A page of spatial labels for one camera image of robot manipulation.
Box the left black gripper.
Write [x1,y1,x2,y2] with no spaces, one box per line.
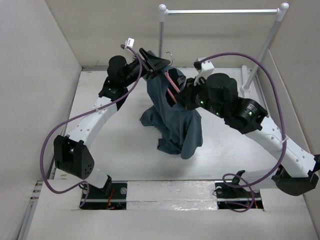
[121,49,170,88]

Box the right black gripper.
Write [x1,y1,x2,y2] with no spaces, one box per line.
[173,75,226,119]

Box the pink clothes hanger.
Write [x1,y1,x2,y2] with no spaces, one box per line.
[164,51,180,104]

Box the blue t shirt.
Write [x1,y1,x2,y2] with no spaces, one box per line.
[140,66,203,160]

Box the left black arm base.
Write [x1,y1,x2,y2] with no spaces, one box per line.
[79,177,128,211]

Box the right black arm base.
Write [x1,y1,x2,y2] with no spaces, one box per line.
[212,181,264,213]

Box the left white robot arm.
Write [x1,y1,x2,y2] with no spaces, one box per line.
[53,48,171,199]

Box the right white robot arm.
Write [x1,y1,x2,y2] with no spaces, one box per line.
[175,73,320,197]

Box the white clothes rack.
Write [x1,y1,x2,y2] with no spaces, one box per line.
[158,2,290,96]

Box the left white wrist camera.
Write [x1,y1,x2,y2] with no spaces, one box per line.
[120,37,136,61]

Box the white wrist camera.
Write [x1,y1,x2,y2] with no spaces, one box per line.
[193,57,215,86]
[120,37,136,61]

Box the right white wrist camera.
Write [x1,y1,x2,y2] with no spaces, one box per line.
[193,57,215,86]

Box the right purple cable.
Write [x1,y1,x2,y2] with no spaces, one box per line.
[199,51,287,212]

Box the purple cable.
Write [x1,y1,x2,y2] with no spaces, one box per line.
[199,51,287,212]
[39,43,144,208]

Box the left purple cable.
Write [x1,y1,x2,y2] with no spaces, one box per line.
[39,43,144,208]

